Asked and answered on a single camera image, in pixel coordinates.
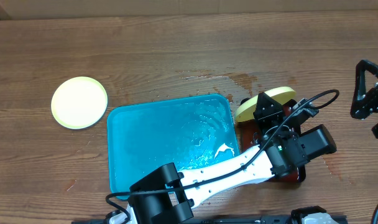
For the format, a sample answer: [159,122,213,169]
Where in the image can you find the dark red rectangular tray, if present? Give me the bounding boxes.
[238,98,307,184]

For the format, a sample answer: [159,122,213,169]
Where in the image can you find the blue plastic tray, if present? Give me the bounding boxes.
[107,94,240,193]

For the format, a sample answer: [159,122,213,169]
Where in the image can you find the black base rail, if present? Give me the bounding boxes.
[71,215,348,224]

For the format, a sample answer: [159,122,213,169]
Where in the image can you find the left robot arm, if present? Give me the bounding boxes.
[104,91,336,223]

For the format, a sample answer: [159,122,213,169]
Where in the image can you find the yellow plate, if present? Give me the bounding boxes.
[50,77,108,129]
[234,86,296,123]

